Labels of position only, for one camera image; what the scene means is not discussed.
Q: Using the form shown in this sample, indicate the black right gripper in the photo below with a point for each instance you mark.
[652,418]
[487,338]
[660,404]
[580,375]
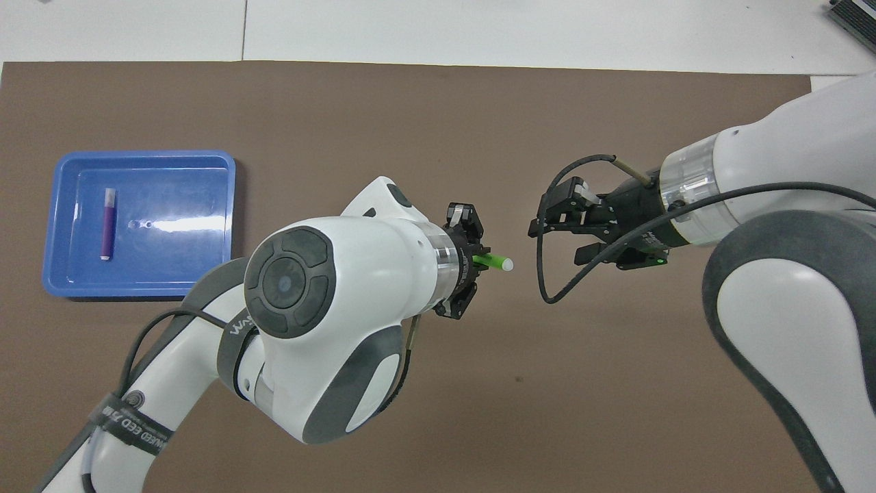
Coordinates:
[640,226]

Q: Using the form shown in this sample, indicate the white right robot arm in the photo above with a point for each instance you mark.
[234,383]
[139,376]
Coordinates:
[787,308]

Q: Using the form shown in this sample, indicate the purple pen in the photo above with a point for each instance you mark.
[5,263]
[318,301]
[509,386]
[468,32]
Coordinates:
[108,226]

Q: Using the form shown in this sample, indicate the green pen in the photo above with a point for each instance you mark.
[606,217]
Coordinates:
[496,261]

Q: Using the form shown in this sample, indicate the brown table mat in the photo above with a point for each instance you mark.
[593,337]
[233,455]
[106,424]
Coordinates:
[479,411]

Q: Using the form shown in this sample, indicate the grey finned device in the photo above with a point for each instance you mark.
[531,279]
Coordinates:
[855,17]

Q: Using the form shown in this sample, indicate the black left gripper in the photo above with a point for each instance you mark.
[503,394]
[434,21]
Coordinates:
[469,263]

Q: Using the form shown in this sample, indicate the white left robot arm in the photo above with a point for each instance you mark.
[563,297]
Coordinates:
[356,294]

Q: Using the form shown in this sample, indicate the blue plastic tray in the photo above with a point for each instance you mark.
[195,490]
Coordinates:
[178,205]

